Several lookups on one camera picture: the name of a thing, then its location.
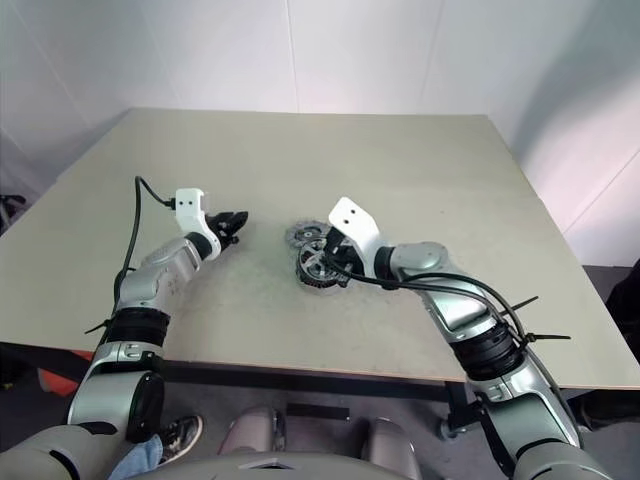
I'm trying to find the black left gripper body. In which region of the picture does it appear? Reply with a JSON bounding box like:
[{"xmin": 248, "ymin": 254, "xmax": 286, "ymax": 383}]
[{"xmin": 207, "ymin": 213, "xmax": 240, "ymax": 249}]

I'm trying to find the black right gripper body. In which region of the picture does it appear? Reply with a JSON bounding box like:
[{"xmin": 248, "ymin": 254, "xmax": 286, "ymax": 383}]
[{"xmin": 324, "ymin": 228, "xmax": 365, "ymax": 275}]

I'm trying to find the small black metal wheel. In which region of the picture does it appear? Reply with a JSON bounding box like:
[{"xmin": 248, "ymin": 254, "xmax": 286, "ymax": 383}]
[{"xmin": 299, "ymin": 239, "xmax": 341, "ymax": 286}]

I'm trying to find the grey motor housing lid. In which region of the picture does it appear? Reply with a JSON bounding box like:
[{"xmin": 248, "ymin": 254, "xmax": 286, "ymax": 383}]
[{"xmin": 284, "ymin": 219, "xmax": 332, "ymax": 249}]

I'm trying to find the black floor strip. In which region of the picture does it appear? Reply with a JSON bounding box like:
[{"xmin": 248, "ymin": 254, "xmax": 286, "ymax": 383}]
[{"xmin": 286, "ymin": 403, "xmax": 351, "ymax": 422}]

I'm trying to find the beige rounded robot leg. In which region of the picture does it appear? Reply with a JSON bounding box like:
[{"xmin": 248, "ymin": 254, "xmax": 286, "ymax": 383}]
[
  {"xmin": 367, "ymin": 417, "xmax": 424, "ymax": 480},
  {"xmin": 219, "ymin": 405, "xmax": 281, "ymax": 456}
]

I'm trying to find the grey caster wheel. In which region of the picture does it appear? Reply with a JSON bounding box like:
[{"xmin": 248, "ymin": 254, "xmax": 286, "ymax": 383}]
[{"xmin": 438, "ymin": 418, "xmax": 469, "ymax": 441}]

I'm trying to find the grey robot torso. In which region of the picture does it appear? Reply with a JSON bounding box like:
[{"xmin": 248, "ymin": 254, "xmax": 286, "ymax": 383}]
[{"xmin": 134, "ymin": 449, "xmax": 421, "ymax": 480}]

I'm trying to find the patterned sneaker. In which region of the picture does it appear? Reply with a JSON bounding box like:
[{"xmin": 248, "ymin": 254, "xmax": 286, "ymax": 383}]
[{"xmin": 158, "ymin": 414, "xmax": 205, "ymax": 465}]

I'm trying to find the black metal stand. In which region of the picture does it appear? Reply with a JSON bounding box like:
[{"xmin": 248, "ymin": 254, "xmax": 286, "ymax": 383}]
[{"xmin": 0, "ymin": 194, "xmax": 27, "ymax": 236}]

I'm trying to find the blue jeans leg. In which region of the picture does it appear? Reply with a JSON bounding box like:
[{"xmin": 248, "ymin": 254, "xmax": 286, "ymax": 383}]
[{"xmin": 107, "ymin": 434, "xmax": 166, "ymax": 480}]

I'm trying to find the bystander dark clothing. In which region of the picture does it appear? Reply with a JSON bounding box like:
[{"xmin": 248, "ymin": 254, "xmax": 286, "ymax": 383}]
[{"xmin": 604, "ymin": 264, "xmax": 640, "ymax": 361}]

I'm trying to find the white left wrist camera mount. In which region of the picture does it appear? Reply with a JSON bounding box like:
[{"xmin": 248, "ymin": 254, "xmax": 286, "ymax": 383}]
[{"xmin": 173, "ymin": 187, "xmax": 223, "ymax": 262}]

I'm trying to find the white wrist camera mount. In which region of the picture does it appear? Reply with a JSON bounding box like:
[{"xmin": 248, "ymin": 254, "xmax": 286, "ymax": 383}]
[
  {"xmin": 327, "ymin": 196, "xmax": 387, "ymax": 277},
  {"xmin": 173, "ymin": 187, "xmax": 223, "ymax": 262}
]

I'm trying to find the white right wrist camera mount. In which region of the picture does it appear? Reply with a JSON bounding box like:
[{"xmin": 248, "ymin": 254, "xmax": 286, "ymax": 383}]
[{"xmin": 327, "ymin": 196, "xmax": 387, "ymax": 277}]

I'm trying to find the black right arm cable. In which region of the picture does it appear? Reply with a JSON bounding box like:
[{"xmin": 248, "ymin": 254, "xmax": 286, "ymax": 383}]
[{"xmin": 334, "ymin": 264, "xmax": 531, "ymax": 351}]

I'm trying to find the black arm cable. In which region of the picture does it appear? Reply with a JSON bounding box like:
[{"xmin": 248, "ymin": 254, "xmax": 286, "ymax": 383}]
[
  {"xmin": 112, "ymin": 175, "xmax": 176, "ymax": 306},
  {"xmin": 334, "ymin": 264, "xmax": 531, "ymax": 351}
]

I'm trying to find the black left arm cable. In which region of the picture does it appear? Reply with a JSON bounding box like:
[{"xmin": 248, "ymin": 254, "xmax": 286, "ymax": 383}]
[{"xmin": 112, "ymin": 175, "xmax": 176, "ymax": 306}]

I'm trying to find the black table frame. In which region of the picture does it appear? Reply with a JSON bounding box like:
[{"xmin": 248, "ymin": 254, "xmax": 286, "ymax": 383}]
[{"xmin": 162, "ymin": 359, "xmax": 484, "ymax": 436}]

